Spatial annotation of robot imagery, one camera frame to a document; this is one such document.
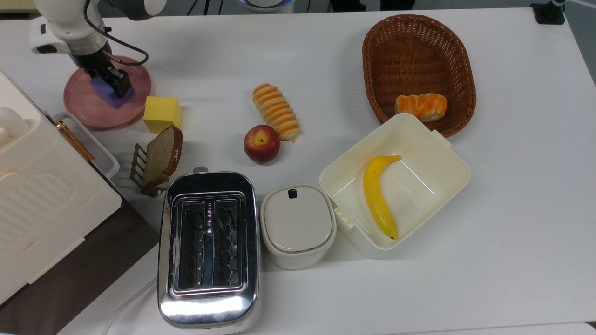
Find chrome two-slot toaster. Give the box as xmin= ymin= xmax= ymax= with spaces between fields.
xmin=157 ymin=167 xmax=261 ymax=332

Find white lidded container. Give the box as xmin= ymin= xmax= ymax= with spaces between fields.
xmin=260 ymin=184 xmax=337 ymax=270

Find orange striped twisted bread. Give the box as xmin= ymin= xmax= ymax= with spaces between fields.
xmin=252 ymin=83 xmax=302 ymax=142

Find white toaster power cable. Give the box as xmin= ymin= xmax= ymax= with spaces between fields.
xmin=101 ymin=276 xmax=159 ymax=335

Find cream open plastic box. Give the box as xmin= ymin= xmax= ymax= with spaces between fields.
xmin=319 ymin=112 xmax=471 ymax=259

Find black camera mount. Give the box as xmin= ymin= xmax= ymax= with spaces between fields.
xmin=530 ymin=0 xmax=567 ymax=25

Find red apple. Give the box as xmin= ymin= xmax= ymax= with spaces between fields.
xmin=243 ymin=124 xmax=281 ymax=165

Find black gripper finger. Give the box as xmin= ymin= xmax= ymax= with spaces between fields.
xmin=88 ymin=65 xmax=110 ymax=89
xmin=108 ymin=67 xmax=133 ymax=99

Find brown bread slice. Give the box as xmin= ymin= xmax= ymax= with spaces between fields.
xmin=141 ymin=125 xmax=183 ymax=195

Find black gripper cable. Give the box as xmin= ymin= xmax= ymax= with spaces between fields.
xmin=83 ymin=0 xmax=149 ymax=67

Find yellow foam cube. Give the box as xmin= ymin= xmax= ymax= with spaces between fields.
xmin=143 ymin=96 xmax=183 ymax=134

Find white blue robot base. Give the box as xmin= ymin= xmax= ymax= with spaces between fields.
xmin=237 ymin=0 xmax=295 ymax=13

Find dark brown board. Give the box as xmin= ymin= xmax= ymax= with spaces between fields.
xmin=0 ymin=188 xmax=160 ymax=335

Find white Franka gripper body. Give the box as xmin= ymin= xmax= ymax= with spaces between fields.
xmin=29 ymin=16 xmax=114 ymax=71

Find orange glazed bread roll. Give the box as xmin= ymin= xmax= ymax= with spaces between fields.
xmin=395 ymin=92 xmax=448 ymax=123

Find purple foam cube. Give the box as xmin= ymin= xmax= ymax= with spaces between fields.
xmin=90 ymin=74 xmax=136 ymax=110

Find black stand legs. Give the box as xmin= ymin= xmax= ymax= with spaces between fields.
xmin=186 ymin=0 xmax=225 ymax=16

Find yellow banana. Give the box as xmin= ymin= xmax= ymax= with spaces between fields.
xmin=363 ymin=154 xmax=402 ymax=241

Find white plastic tray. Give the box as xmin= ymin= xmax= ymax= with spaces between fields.
xmin=52 ymin=111 xmax=120 ymax=188

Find brown wicker basket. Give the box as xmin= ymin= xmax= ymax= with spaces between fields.
xmin=362 ymin=14 xmax=477 ymax=139

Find pink round plate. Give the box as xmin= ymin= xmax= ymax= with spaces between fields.
xmin=63 ymin=55 xmax=153 ymax=130

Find pale yellow side table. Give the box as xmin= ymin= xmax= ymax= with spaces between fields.
xmin=0 ymin=0 xmax=39 ymax=14

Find copper appliance handle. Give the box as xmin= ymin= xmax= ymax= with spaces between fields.
xmin=56 ymin=120 xmax=95 ymax=163

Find cream white appliance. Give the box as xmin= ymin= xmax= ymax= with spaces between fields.
xmin=0 ymin=70 xmax=122 ymax=306

